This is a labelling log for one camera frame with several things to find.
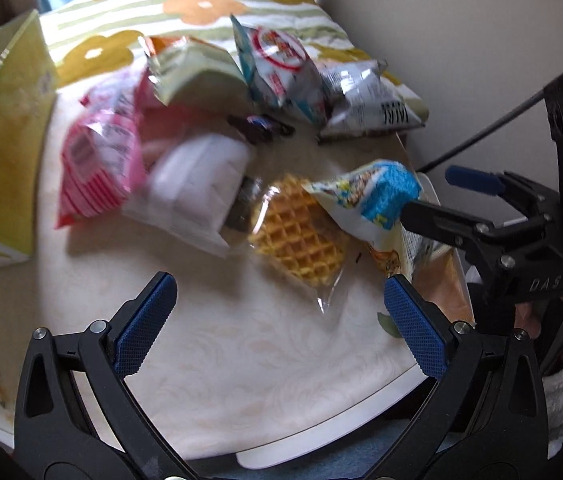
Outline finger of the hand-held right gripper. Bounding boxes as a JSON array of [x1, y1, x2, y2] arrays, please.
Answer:
[[444, 165, 562, 221], [399, 199, 519, 273]]

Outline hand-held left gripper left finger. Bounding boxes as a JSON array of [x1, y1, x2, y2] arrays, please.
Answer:
[[13, 271, 197, 480]]

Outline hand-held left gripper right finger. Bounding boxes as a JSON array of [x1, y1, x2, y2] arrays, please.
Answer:
[[361, 274, 549, 480]]

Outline blue yellow snack packet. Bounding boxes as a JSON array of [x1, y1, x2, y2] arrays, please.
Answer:
[[304, 159, 456, 282]]

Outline brown silver chip bag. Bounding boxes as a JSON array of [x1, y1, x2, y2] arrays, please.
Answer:
[[316, 57, 428, 139]]

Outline waffle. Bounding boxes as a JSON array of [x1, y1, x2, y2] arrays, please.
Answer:
[[246, 174, 351, 312]]

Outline white bread packet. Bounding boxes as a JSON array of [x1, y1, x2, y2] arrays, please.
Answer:
[[122, 132, 253, 259]]

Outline dark brown snack packet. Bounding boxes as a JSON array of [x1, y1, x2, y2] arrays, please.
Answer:
[[226, 175, 265, 232]]

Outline pink striped marshmallow packet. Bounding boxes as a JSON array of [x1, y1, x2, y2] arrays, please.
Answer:
[[54, 80, 150, 232]]

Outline small dark candy bar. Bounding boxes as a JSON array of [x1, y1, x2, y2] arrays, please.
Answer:
[[226, 114, 295, 147]]

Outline pale pink snack packet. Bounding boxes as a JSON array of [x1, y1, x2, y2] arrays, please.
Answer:
[[132, 67, 232, 161]]

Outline white red blue snack packet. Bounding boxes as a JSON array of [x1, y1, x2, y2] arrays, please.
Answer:
[[230, 14, 333, 126]]

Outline yellow-green cardboard box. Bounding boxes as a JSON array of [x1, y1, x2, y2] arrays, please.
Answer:
[[0, 10, 62, 275]]

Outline pale green snack packet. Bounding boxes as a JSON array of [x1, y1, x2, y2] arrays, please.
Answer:
[[144, 35, 252, 109]]

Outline person's right hand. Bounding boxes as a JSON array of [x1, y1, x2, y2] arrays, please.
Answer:
[[514, 301, 545, 342]]

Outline cream patterned tablecloth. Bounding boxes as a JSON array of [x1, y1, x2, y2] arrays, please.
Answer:
[[0, 125, 477, 413]]

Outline grey bed board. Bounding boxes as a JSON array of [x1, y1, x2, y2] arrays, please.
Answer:
[[314, 0, 563, 173]]

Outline floral striped blanket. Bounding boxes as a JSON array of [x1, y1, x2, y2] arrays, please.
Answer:
[[36, 0, 431, 136]]

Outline black cable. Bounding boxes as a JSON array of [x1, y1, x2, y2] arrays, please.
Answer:
[[419, 47, 563, 173]]

